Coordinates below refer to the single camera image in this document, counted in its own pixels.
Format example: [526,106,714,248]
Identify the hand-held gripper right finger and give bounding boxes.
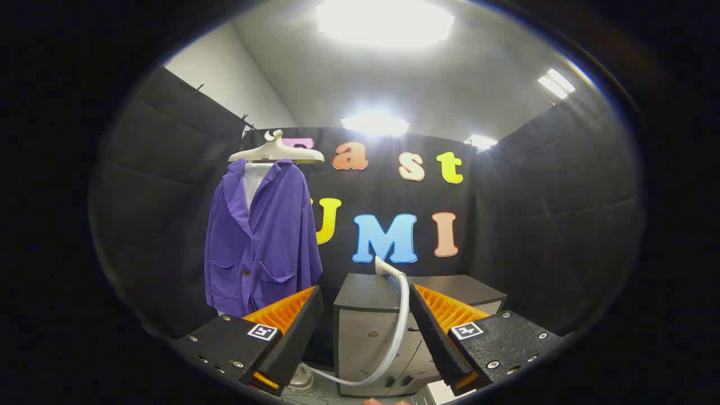
[409,283,563,397]

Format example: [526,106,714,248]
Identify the white vertical ironing board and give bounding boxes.
[243,163,271,212]

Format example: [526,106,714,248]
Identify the purple jacket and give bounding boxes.
[204,159,323,318]

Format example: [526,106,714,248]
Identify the grey garment steamer base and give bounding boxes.
[284,364,318,394]

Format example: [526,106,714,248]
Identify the white box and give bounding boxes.
[426,381,473,404]

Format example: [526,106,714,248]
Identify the cream clothes hanger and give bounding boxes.
[228,129,325,165]

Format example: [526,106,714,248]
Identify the grey drawer cabinet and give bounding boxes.
[333,273,508,397]

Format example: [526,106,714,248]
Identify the long ceiling light strip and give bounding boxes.
[537,67,576,100]

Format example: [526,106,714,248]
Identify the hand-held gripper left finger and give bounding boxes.
[174,285,325,396]

